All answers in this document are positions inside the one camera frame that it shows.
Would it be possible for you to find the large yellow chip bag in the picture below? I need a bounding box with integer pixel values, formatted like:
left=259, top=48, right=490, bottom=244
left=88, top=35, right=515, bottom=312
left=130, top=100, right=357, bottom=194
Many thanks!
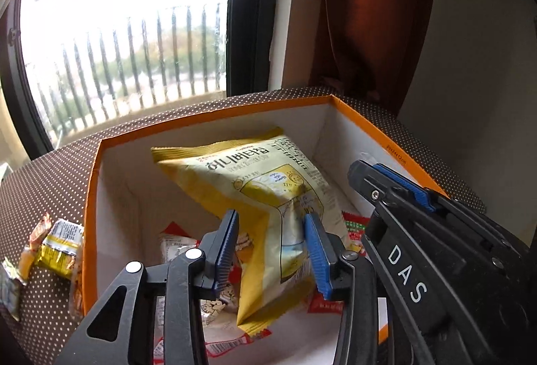
left=151, top=128, right=350, bottom=335

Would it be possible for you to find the yellow green noodle packet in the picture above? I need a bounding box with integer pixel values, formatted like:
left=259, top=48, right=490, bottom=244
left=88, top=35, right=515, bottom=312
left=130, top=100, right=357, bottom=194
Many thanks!
left=36, top=219, right=84, bottom=279

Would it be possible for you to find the small orange sausage snack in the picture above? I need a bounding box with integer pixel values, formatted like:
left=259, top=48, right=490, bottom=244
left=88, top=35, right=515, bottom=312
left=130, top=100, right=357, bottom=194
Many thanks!
left=18, top=246, right=36, bottom=283

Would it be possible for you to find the small red yellow candy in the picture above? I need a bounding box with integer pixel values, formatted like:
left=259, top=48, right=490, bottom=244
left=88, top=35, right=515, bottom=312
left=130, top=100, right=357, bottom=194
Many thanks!
left=28, top=213, right=52, bottom=251

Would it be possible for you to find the red white snack packet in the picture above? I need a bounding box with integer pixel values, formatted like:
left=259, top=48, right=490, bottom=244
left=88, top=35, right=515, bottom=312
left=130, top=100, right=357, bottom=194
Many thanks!
left=158, top=221, right=199, bottom=262

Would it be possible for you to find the orange clear snack pouch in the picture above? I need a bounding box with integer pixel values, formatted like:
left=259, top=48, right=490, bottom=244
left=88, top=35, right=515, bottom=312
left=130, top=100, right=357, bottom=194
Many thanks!
left=68, top=256, right=84, bottom=321

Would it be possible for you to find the orange cardboard box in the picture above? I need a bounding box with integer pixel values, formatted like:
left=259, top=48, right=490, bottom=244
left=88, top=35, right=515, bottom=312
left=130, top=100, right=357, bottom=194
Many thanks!
left=82, top=94, right=448, bottom=365

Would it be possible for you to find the dark red curtain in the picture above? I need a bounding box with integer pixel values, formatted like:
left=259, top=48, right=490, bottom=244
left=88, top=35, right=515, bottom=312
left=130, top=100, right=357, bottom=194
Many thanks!
left=309, top=0, right=433, bottom=114

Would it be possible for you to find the black balcony railing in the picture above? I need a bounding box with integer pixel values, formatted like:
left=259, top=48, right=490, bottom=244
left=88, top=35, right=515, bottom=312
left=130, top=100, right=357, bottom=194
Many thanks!
left=27, top=4, right=227, bottom=146

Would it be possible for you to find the black window frame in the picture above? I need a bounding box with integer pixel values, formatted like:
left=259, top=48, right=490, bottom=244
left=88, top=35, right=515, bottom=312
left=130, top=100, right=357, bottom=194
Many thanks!
left=0, top=0, right=287, bottom=161

